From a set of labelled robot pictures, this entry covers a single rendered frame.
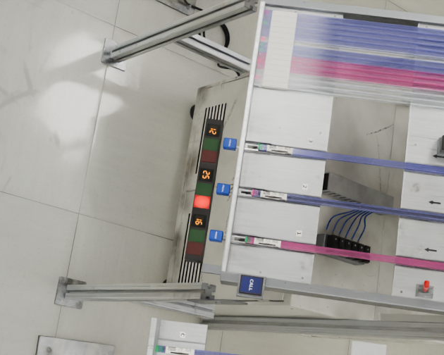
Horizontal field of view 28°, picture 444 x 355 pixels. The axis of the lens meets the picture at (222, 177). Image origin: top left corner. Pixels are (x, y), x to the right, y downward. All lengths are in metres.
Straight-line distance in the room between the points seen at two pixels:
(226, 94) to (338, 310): 0.76
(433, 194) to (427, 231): 0.09
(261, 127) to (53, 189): 0.76
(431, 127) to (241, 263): 0.54
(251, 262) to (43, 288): 0.77
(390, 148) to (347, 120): 0.19
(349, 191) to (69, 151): 0.83
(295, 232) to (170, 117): 0.95
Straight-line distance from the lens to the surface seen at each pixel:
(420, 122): 2.11
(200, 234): 2.02
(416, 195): 2.06
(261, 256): 2.00
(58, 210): 2.59
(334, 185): 2.34
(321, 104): 2.10
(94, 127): 2.68
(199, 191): 2.05
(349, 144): 2.47
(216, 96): 2.75
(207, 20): 2.37
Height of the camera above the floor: 2.26
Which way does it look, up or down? 50 degrees down
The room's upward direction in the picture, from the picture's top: 81 degrees clockwise
